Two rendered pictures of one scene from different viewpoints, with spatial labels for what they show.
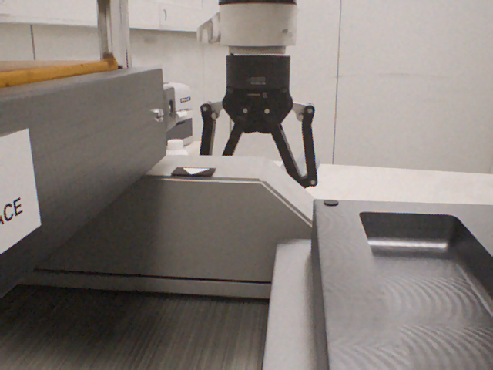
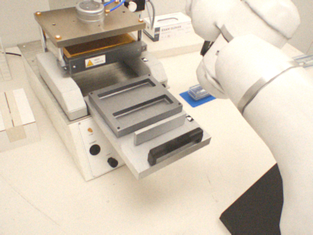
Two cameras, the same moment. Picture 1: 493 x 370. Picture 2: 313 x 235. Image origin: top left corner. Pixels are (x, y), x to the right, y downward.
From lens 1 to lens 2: 0.75 m
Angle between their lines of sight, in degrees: 45
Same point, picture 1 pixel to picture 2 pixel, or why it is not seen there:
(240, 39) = not seen: hidden behind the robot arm
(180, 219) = (141, 65)
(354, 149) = not seen: outside the picture
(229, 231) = (145, 71)
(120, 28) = (139, 34)
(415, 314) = (134, 90)
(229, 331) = not seen: hidden behind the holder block
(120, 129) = (123, 53)
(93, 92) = (117, 50)
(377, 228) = (150, 82)
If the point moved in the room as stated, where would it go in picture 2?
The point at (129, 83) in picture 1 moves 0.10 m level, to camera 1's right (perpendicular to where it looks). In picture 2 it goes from (127, 47) to (149, 63)
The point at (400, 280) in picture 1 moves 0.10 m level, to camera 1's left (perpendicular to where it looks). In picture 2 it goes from (141, 87) to (121, 71)
